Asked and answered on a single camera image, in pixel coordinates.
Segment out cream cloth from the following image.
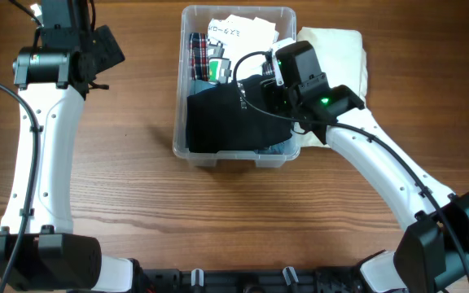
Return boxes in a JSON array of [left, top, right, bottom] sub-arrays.
[[296, 26, 369, 148]]

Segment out white printed t-shirt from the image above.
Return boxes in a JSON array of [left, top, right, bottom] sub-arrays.
[[206, 15, 279, 84]]

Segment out black garment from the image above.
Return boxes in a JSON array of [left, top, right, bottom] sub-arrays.
[[185, 74, 293, 155]]

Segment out red plaid shirt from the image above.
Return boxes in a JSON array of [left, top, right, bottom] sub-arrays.
[[188, 31, 278, 82]]

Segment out blue denim jeans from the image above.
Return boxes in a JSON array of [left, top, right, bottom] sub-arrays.
[[184, 79, 296, 155]]

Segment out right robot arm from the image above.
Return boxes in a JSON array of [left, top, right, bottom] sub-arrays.
[[265, 38, 469, 292]]

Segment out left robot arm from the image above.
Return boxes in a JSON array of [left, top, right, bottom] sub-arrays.
[[0, 1, 150, 292]]

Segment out clear plastic storage container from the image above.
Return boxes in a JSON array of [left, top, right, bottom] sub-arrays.
[[173, 5, 300, 168]]

